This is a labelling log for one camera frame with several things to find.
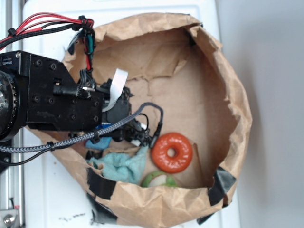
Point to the orange toy donut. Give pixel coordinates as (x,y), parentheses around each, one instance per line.
(172,153)

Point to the blue sponge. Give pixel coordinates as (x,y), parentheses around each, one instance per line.
(101,145)

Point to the aluminium rail frame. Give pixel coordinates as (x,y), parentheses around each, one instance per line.
(12,179)

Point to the green toy apple slice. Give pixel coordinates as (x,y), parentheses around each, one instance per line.
(158,178)

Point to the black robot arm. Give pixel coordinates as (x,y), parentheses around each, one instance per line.
(14,83)

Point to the brown paper bag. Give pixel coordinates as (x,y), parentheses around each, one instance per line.
(175,63)

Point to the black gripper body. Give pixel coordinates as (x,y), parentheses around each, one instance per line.
(57,103)

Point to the teal cloth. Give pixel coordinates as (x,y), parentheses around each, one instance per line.
(125,165)

